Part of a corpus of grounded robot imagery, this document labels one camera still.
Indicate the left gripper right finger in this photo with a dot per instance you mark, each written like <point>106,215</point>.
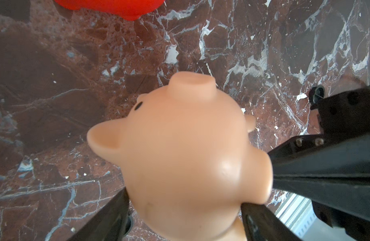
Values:
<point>260,224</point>

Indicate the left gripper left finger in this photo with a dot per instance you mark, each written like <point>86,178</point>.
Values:
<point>112,223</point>

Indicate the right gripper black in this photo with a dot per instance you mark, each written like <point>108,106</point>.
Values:
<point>339,161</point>

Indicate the beige piggy bank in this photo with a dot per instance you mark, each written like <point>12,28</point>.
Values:
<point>186,159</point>

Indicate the red piggy bank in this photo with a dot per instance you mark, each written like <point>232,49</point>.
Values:
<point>129,10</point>

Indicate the right black plug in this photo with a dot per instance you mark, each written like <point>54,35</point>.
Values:
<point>316,94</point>

